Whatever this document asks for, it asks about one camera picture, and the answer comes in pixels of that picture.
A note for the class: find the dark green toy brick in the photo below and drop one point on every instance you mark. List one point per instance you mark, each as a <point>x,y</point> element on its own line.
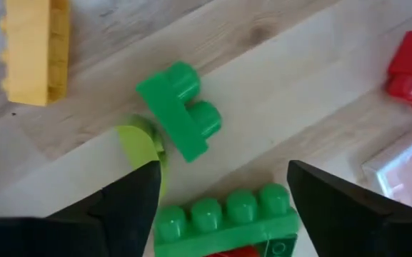
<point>278,248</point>

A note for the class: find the lime green toy brick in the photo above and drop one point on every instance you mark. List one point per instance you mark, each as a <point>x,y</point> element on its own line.
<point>138,146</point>

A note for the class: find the orange card box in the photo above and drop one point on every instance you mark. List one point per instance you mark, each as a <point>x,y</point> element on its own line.
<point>405,171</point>

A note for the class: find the small red toy brick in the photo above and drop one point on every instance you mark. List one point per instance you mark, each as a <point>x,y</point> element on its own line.
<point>234,252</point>

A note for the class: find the long green four-stud block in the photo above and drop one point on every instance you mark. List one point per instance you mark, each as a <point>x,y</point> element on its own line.
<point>227,228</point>

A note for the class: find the long yellow toy brick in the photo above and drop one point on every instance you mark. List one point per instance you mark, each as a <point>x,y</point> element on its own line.
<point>30,53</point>

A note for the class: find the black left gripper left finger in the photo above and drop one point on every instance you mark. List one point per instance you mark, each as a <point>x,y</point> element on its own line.
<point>84,235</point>

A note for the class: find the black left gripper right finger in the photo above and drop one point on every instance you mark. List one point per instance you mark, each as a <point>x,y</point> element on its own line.
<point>355,232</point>

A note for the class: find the green two-stud block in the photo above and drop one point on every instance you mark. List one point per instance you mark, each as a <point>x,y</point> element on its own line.
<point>173,107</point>

